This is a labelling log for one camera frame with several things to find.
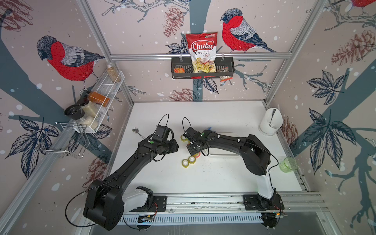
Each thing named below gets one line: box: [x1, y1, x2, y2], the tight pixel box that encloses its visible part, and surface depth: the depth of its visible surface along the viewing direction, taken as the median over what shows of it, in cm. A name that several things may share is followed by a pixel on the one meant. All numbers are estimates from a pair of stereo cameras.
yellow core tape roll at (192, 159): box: [188, 155, 197, 165], surface depth 90 cm
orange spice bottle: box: [88, 91, 111, 108], surface depth 74 cm
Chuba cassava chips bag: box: [185, 31, 218, 73], surface depth 85 cm
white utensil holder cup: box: [258, 107, 283, 136], surface depth 97 cm
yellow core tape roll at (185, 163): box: [181, 158, 190, 168], surface depth 89 cm
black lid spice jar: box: [64, 104, 92, 125], surface depth 60 cm
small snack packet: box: [219, 67, 234, 82], surface depth 92 cm
